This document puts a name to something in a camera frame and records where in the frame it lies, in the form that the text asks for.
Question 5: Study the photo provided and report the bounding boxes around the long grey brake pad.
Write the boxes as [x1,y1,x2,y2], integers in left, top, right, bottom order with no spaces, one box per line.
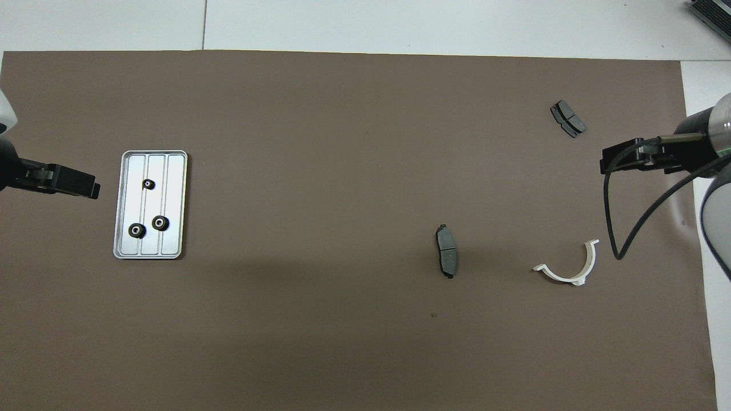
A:
[435,223,459,280]

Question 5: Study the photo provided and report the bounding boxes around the dark ribbed metal device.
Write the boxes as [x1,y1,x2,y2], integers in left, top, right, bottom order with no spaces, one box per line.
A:
[688,0,731,30]

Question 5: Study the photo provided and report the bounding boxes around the silver ribbed metal tray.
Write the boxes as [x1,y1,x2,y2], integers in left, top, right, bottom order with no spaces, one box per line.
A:
[113,150,188,260]

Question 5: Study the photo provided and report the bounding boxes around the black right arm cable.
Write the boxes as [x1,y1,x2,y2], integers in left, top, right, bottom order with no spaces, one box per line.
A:
[604,136,731,261]

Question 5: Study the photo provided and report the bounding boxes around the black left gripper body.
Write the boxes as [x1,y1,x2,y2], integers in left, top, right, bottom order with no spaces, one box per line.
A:
[0,138,58,195]

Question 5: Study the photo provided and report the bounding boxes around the white plastic half-ring clamp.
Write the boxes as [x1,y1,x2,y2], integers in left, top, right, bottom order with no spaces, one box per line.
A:
[532,239,600,287]

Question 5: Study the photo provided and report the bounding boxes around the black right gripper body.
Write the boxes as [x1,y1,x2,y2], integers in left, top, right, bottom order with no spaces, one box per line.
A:
[641,110,718,174]

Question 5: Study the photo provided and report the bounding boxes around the short grey brake pad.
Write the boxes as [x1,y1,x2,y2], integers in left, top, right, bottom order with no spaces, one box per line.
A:
[550,100,588,139]

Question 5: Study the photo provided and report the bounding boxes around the brown table mat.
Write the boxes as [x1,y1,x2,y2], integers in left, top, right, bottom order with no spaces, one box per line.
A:
[0,50,719,411]

